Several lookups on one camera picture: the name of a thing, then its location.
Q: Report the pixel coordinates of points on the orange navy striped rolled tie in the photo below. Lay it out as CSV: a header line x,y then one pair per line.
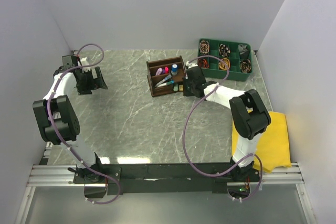
x,y
203,63

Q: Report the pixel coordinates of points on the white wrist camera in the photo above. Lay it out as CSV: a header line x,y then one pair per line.
x,y
84,62
190,65

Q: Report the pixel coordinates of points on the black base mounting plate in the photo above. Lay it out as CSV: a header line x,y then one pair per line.
x,y
216,185

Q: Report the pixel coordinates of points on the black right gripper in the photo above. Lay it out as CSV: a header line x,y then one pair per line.
x,y
185,92

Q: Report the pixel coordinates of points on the yellow folded cloth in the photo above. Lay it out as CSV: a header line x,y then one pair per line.
x,y
273,146

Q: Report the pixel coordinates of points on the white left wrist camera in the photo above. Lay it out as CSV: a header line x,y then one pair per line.
x,y
84,62

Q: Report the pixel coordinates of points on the blue grey glue stick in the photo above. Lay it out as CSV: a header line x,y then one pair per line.
x,y
174,69

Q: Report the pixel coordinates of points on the dark patterned rolled tie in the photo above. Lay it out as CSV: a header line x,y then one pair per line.
x,y
224,50

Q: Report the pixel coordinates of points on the brown wooden desk organizer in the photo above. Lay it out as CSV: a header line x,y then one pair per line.
x,y
152,67

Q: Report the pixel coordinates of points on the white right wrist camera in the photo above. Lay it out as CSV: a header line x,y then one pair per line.
x,y
190,65

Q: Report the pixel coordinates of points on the yellow patterned rolled tie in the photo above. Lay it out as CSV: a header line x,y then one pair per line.
x,y
224,64

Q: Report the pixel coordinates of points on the lilac pen case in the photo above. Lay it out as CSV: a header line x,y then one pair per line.
x,y
159,71

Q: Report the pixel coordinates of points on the black beige floral rolled tie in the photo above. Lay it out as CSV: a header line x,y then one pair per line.
x,y
245,66

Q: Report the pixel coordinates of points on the green divided storage tray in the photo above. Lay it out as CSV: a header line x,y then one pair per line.
x,y
213,58

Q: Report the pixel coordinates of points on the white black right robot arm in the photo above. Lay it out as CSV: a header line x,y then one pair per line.
x,y
250,116

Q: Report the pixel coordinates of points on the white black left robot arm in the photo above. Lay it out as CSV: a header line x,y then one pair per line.
x,y
55,116

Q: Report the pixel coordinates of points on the aluminium frame rail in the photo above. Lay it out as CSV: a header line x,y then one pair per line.
x,y
60,176

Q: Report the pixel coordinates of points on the green cap white marker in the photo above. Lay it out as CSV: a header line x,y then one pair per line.
x,y
165,84

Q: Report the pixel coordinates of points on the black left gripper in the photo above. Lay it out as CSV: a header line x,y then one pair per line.
x,y
97,82

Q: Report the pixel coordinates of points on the pink black floral rolled tie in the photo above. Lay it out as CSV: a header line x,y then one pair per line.
x,y
204,47

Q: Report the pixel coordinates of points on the grey folded cloth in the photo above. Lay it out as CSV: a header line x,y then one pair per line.
x,y
243,51

